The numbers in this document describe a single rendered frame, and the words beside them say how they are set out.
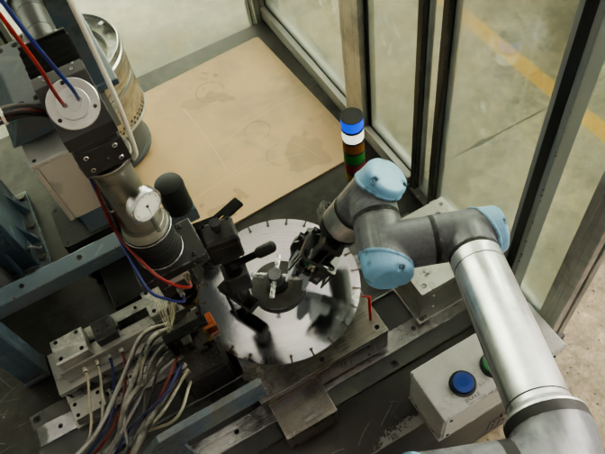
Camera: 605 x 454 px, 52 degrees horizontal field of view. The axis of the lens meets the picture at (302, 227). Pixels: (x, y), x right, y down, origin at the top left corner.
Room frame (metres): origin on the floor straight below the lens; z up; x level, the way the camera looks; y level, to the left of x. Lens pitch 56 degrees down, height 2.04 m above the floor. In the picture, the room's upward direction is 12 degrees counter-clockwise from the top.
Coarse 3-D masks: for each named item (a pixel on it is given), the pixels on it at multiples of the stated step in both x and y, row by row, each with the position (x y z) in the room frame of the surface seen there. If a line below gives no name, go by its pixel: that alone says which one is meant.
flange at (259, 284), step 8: (272, 264) 0.66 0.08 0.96; (280, 264) 0.66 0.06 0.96; (264, 272) 0.65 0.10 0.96; (256, 280) 0.63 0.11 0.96; (264, 280) 0.63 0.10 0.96; (288, 280) 0.61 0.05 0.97; (296, 280) 0.61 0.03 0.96; (256, 288) 0.61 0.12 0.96; (264, 288) 0.61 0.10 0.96; (280, 288) 0.59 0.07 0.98; (288, 288) 0.60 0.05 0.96; (296, 288) 0.59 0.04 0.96; (256, 296) 0.60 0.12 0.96; (264, 296) 0.59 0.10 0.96; (280, 296) 0.58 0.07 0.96; (288, 296) 0.58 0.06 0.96; (296, 296) 0.58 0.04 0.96; (264, 304) 0.57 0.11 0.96; (272, 304) 0.57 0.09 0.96; (280, 304) 0.57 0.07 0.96; (288, 304) 0.56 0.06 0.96
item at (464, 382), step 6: (462, 372) 0.38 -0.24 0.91; (456, 378) 0.37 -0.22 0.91; (462, 378) 0.37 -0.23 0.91; (468, 378) 0.36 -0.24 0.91; (456, 384) 0.36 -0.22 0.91; (462, 384) 0.36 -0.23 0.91; (468, 384) 0.35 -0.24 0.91; (456, 390) 0.35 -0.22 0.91; (462, 390) 0.34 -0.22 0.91; (468, 390) 0.34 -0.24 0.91
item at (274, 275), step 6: (276, 258) 0.65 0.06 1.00; (276, 264) 0.64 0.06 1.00; (270, 270) 0.62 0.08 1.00; (276, 270) 0.62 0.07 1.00; (252, 276) 0.62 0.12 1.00; (258, 276) 0.62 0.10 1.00; (264, 276) 0.62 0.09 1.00; (270, 276) 0.61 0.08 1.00; (276, 276) 0.61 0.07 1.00; (282, 276) 0.61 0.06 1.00; (294, 276) 0.60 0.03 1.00; (270, 282) 0.60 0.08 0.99; (276, 282) 0.60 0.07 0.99; (282, 282) 0.60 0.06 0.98; (270, 288) 0.59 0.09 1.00; (270, 294) 0.57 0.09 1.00
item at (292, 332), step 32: (256, 224) 0.77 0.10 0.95; (288, 224) 0.76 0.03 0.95; (288, 256) 0.68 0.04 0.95; (352, 256) 0.65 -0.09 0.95; (320, 288) 0.59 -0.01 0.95; (352, 288) 0.57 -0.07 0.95; (224, 320) 0.56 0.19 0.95; (256, 320) 0.55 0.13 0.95; (288, 320) 0.54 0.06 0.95; (320, 320) 0.52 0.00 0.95; (256, 352) 0.48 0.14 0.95; (288, 352) 0.47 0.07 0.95
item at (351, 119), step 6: (348, 108) 0.85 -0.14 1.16; (354, 108) 0.85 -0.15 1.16; (342, 114) 0.84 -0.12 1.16; (348, 114) 0.84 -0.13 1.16; (354, 114) 0.83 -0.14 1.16; (360, 114) 0.83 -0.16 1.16; (342, 120) 0.83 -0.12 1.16; (348, 120) 0.82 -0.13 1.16; (354, 120) 0.82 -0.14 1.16; (360, 120) 0.82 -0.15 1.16; (342, 126) 0.83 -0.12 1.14; (348, 126) 0.81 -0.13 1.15; (354, 126) 0.81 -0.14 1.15; (360, 126) 0.82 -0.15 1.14; (348, 132) 0.81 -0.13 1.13; (354, 132) 0.81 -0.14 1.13
